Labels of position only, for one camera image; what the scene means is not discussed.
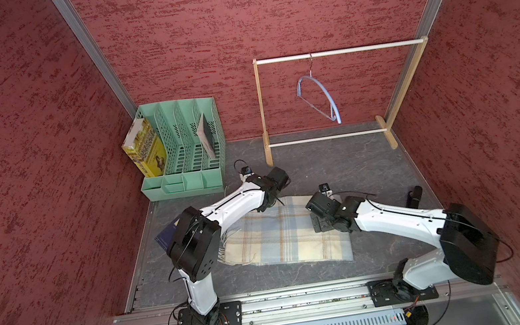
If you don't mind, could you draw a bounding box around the light blue clothes hanger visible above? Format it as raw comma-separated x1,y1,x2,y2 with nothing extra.
296,53,342,125

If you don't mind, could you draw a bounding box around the green plastic file organizer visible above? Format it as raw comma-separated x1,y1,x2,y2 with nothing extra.
136,97,226,202

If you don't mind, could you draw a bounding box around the yellow book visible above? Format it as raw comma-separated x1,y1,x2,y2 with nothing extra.
121,118,167,178

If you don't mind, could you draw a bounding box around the black handheld device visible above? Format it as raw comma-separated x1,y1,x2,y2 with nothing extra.
406,186,424,209

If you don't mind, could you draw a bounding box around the dark blue notebook yellow label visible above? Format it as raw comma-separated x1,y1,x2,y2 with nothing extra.
155,217,179,252

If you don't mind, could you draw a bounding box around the wooden clothes rack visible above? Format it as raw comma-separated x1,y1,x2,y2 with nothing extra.
252,35,429,166

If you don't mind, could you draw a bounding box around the dark thin book in organizer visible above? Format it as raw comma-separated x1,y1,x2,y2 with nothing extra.
196,114,216,161

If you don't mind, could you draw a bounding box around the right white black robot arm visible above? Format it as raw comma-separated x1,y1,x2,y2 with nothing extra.
305,192,500,304

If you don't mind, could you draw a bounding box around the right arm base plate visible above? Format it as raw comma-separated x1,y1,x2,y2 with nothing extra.
367,279,439,307

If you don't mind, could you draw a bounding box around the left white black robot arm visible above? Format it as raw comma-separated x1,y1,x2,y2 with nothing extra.
166,167,291,317

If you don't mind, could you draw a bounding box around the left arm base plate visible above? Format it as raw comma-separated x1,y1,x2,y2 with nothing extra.
170,301,243,325

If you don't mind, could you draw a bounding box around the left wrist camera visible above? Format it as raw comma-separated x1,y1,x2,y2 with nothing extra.
239,165,254,182

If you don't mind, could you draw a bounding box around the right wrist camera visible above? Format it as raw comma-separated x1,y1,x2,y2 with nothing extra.
319,183,333,197

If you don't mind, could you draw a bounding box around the plaid beige blue scarf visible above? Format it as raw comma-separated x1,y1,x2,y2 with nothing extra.
218,195,354,266

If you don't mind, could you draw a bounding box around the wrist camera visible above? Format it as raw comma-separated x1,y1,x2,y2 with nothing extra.
239,165,254,182
319,183,333,197

